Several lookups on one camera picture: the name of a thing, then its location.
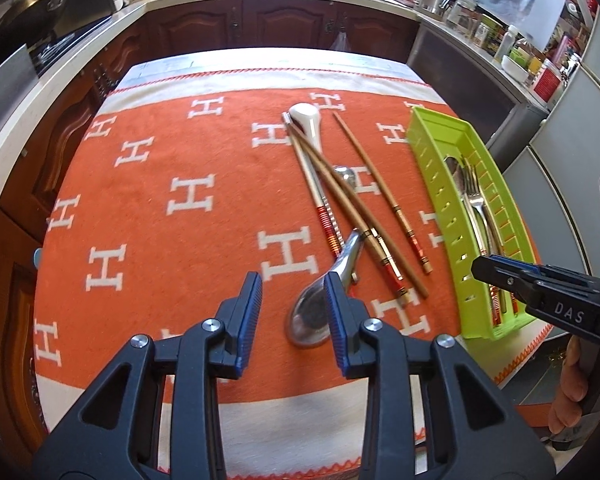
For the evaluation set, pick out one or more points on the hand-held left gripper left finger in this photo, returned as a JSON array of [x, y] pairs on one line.
[[247, 320]]

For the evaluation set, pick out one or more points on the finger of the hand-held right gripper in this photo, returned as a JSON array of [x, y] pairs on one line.
[[500, 277], [525, 266]]

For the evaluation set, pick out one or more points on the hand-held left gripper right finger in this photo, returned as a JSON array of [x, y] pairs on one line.
[[337, 320]]

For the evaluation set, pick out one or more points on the wide steel soup spoon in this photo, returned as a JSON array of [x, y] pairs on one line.
[[310, 315]]

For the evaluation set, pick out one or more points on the steel fork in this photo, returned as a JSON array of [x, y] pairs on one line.
[[482, 212], [472, 200]]

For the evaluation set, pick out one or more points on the wooden chopstick banded end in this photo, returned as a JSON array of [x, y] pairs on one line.
[[387, 265], [380, 188]]

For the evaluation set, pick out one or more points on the plain wooden chopstick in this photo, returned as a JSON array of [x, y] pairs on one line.
[[410, 275]]

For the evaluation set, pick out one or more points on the green plastic tray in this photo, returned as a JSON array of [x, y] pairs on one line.
[[430, 175]]

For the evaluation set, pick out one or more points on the white ceramic spoon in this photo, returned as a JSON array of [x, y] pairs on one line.
[[305, 115]]

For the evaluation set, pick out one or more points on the person's right hand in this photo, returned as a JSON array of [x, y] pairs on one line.
[[572, 385]]

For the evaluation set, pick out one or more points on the orange patterned blanket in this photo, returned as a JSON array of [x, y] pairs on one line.
[[180, 260]]

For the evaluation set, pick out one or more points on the grey refrigerator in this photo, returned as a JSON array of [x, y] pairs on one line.
[[570, 170]]

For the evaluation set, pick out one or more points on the red label container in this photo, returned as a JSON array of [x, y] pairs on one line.
[[547, 82]]

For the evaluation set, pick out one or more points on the silver cabinet frosted door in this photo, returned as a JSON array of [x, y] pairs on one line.
[[460, 80]]

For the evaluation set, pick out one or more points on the white bowl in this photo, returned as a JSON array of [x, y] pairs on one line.
[[515, 66]]

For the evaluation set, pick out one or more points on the white plastic bottle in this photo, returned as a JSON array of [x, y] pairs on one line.
[[506, 42]]

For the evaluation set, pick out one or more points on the green box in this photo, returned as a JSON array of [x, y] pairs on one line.
[[486, 32]]

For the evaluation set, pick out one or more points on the glass pitcher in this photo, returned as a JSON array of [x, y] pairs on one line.
[[460, 12]]

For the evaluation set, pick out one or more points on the paper towel roll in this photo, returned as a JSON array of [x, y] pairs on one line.
[[580, 0]]

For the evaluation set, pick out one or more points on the hanging plastic bag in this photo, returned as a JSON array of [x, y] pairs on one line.
[[341, 42]]

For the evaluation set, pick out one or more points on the gas stove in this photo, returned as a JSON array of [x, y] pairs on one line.
[[70, 50]]

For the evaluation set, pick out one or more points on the white kitchen countertop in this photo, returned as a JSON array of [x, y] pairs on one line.
[[130, 15]]

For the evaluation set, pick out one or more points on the steel splash panel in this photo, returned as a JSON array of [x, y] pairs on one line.
[[7, 95]]

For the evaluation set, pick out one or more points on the black wok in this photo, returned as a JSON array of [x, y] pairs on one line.
[[30, 10]]

